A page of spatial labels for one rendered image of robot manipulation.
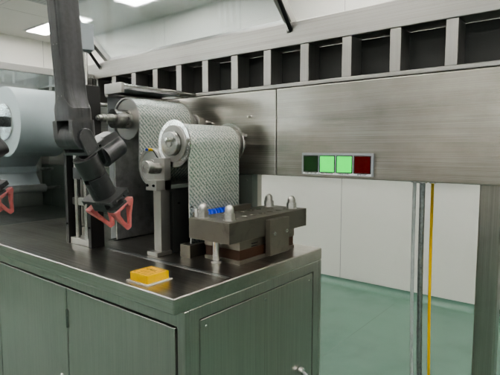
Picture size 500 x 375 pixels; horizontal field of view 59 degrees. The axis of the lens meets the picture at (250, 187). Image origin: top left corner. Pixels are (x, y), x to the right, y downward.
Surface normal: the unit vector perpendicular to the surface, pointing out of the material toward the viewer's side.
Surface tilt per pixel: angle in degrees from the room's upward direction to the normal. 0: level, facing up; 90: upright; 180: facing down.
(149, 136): 92
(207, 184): 90
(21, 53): 90
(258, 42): 90
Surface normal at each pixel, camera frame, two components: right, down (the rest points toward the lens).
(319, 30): -0.63, 0.07
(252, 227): 0.78, 0.06
